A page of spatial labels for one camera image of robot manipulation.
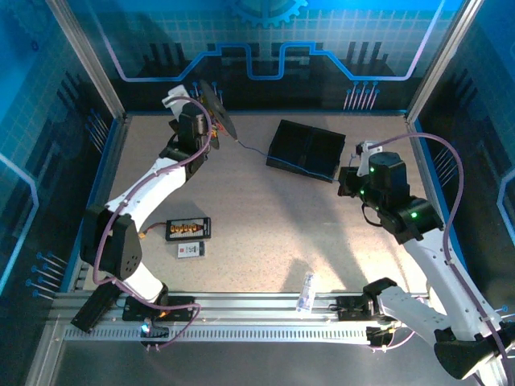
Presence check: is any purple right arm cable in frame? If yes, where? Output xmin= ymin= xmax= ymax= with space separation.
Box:
xmin=368 ymin=132 xmax=515 ymax=386

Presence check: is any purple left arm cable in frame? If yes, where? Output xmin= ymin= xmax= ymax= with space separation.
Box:
xmin=92 ymin=96 xmax=202 ymax=353

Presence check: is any black connector box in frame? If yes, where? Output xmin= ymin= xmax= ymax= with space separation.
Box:
xmin=365 ymin=324 xmax=394 ymax=350
xmin=139 ymin=317 xmax=170 ymax=347

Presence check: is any black cable spool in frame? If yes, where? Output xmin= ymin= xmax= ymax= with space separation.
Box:
xmin=196 ymin=79 xmax=239 ymax=152

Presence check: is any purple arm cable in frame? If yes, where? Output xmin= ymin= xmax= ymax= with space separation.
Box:
xmin=92 ymin=96 xmax=202 ymax=353
xmin=368 ymin=132 xmax=515 ymax=386

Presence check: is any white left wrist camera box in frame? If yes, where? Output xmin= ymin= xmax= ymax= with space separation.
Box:
xmin=161 ymin=84 xmax=191 ymax=113

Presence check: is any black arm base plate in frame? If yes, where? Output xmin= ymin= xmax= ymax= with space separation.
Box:
xmin=336 ymin=294 xmax=411 ymax=322
xmin=122 ymin=294 xmax=197 ymax=322

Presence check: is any grey metal base plate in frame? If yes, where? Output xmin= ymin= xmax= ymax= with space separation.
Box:
xmin=23 ymin=321 xmax=508 ymax=386

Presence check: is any blue cable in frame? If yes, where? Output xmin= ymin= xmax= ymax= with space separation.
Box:
xmin=233 ymin=138 xmax=343 ymax=184

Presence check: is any red lead yellow connector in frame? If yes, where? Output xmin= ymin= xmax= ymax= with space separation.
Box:
xmin=136 ymin=224 xmax=169 ymax=243

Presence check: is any black charging board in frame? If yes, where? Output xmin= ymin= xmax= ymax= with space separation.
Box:
xmin=165 ymin=216 xmax=212 ymax=242

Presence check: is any clear plastic bag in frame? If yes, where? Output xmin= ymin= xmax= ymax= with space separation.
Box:
xmin=295 ymin=271 xmax=318 ymax=314

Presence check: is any slotted metal cable duct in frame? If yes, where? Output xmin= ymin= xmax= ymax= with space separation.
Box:
xmin=63 ymin=326 xmax=373 ymax=343

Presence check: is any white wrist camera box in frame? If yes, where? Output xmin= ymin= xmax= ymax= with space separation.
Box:
xmin=161 ymin=84 xmax=191 ymax=113
xmin=356 ymin=140 xmax=384 ymax=177

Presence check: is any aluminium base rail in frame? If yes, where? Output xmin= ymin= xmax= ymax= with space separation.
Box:
xmin=50 ymin=291 xmax=486 ymax=325

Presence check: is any aluminium frame post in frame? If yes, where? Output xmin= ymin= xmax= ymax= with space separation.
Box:
xmin=405 ymin=0 xmax=486 ymax=122
xmin=43 ymin=0 xmax=128 ymax=121

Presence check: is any small white black card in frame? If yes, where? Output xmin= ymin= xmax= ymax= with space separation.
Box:
xmin=175 ymin=240 xmax=208 ymax=261

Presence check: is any black divided bin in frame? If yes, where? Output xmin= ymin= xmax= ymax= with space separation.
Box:
xmin=266 ymin=119 xmax=347 ymax=183

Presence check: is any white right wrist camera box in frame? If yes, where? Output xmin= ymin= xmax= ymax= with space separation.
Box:
xmin=356 ymin=140 xmax=384 ymax=177

